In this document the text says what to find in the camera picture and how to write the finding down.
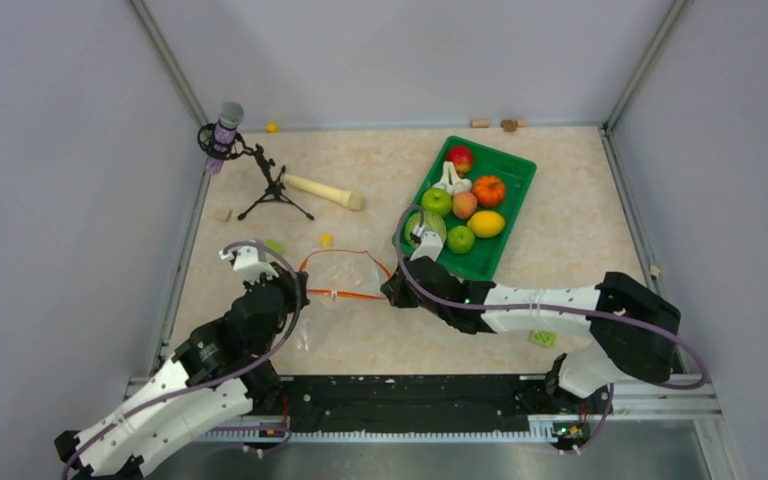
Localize green cabbage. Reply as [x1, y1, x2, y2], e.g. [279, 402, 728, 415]
[402, 210, 448, 247]

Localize clear zip bag orange zipper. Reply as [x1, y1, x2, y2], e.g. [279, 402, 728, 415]
[291, 249, 391, 353]

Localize green plastic tray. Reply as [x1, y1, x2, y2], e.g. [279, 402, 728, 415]
[411, 136, 537, 280]

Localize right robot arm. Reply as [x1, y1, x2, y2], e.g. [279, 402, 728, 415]
[381, 257, 681, 412]

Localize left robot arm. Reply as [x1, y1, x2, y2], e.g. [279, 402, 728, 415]
[55, 267, 309, 479]

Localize green lime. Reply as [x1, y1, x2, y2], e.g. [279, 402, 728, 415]
[446, 225, 476, 255]

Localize green apple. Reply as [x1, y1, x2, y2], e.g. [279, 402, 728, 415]
[420, 187, 453, 217]

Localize yellow lemon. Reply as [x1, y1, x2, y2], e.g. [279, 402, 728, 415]
[466, 210, 507, 239]

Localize peach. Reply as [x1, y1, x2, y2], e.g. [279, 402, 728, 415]
[452, 191, 478, 220]

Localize light green block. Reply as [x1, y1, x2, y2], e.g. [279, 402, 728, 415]
[264, 240, 285, 255]

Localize white garlic bulbs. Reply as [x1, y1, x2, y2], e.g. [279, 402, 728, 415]
[432, 161, 473, 197]

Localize cream toy microphone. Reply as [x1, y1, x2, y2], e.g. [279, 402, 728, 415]
[283, 174, 365, 211]

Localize orange mini pumpkin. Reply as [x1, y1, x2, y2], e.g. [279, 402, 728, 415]
[471, 175, 507, 208]

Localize yellow block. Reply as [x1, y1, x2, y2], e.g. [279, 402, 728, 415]
[320, 234, 333, 249]

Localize small wooden block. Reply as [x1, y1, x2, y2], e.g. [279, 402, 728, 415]
[214, 208, 232, 222]

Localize red apple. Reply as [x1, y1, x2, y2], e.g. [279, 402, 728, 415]
[446, 145, 474, 177]

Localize green toy brick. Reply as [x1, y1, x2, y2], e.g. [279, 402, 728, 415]
[529, 330, 557, 349]

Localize cork piece left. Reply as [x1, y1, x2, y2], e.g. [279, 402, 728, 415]
[470, 118, 491, 129]

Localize brown cork piece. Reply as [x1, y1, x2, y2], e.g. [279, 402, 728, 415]
[500, 119, 519, 132]

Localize purple microphone on tripod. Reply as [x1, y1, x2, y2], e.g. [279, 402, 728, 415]
[197, 102, 315, 221]

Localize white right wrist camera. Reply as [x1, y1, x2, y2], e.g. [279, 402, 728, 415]
[410, 225, 444, 262]

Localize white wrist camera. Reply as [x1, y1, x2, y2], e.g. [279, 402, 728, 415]
[410, 225, 444, 262]
[222, 245, 278, 284]

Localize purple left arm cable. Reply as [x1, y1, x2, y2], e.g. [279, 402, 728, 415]
[59, 239, 306, 480]

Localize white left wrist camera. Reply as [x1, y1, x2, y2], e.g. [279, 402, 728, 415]
[222, 245, 278, 284]

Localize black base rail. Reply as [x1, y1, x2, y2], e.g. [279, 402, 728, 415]
[278, 374, 560, 434]

